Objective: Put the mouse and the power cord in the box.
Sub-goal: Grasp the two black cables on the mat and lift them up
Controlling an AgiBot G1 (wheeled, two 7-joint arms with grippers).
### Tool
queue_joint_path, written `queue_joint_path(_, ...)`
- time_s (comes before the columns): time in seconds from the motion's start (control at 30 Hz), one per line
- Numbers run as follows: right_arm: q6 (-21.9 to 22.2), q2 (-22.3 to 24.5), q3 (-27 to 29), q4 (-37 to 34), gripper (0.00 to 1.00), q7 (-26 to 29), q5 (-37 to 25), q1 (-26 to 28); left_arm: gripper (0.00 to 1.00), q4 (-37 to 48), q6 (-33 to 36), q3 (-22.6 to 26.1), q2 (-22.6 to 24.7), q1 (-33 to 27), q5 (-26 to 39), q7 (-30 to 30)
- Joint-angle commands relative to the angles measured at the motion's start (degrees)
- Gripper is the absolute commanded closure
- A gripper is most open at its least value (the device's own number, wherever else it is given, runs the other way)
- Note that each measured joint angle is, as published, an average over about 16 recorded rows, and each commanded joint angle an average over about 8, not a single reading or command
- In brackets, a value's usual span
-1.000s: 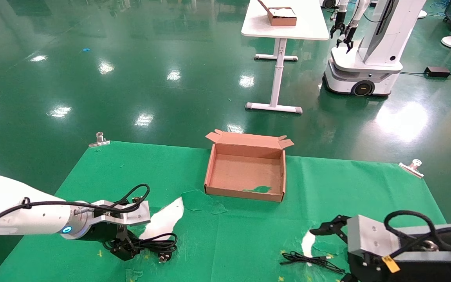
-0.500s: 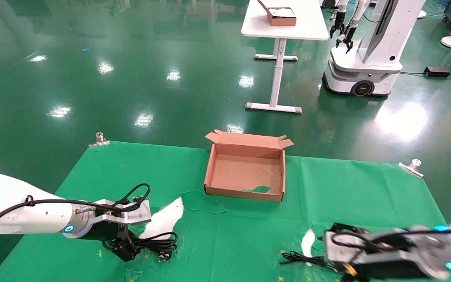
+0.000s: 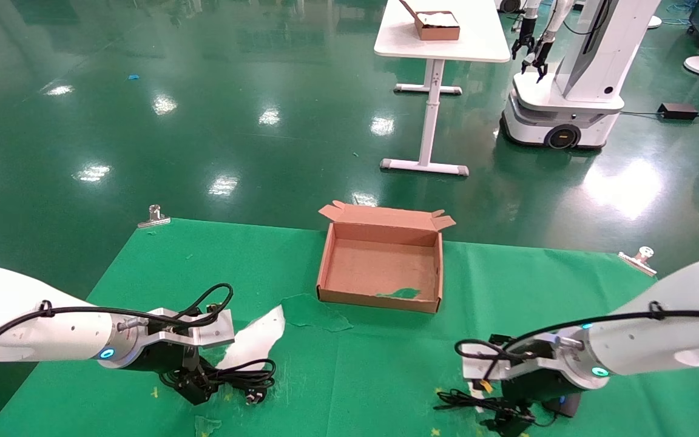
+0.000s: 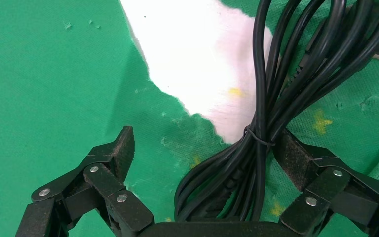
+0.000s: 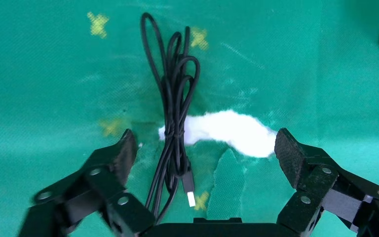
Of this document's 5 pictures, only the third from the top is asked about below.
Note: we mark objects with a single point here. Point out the black background robot gripper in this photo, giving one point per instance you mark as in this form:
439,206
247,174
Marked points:
540,57
524,39

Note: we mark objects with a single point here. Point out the metal table clip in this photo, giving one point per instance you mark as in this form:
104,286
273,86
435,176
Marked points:
639,260
155,218

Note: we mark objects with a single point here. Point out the green cloth mat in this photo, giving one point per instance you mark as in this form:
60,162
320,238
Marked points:
234,267

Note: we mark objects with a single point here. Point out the open brown cardboard box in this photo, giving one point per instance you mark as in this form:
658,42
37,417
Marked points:
380,267

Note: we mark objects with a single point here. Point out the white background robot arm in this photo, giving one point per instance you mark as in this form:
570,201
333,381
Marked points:
559,18
531,9

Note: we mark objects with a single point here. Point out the small brown cardboard box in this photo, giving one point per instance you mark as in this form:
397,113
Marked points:
437,31

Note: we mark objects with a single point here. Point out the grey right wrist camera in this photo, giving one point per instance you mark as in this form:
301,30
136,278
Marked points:
477,367

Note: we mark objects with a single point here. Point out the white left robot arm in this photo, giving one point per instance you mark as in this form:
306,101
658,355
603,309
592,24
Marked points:
70,340

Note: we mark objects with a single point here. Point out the white background table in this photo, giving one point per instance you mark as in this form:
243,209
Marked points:
483,36

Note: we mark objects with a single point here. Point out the torn green cloth piece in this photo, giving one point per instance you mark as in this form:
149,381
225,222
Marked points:
313,312

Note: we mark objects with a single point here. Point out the small white round base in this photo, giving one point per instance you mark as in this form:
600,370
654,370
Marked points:
654,22

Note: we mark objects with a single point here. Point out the white wheeled background robot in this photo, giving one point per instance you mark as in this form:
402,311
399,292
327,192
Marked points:
586,67

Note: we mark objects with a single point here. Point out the white items in small box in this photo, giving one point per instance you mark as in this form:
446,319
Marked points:
437,18

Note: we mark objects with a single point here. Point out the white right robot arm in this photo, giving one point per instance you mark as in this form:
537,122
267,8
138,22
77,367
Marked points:
659,346

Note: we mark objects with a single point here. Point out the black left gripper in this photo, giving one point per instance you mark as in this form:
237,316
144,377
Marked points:
164,358

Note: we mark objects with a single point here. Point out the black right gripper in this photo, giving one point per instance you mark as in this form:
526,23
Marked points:
531,385

